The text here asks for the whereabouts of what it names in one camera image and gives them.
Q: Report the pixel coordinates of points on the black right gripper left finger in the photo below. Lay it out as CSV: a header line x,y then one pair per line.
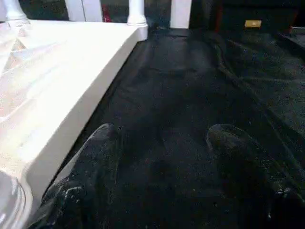
x,y
78,186

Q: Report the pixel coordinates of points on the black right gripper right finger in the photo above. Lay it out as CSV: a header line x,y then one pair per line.
x,y
257,181

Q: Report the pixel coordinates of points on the white plastic table top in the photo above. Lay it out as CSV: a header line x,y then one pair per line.
x,y
57,76

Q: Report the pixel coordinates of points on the black mat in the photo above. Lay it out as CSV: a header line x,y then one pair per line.
x,y
200,86

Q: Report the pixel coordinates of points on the dark brown furniture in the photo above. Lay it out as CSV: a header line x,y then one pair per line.
x,y
248,12

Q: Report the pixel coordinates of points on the small red bottle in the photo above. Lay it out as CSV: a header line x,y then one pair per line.
x,y
106,14

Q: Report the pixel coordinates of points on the white cabinet with glass doors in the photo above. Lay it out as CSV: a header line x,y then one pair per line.
x,y
83,9

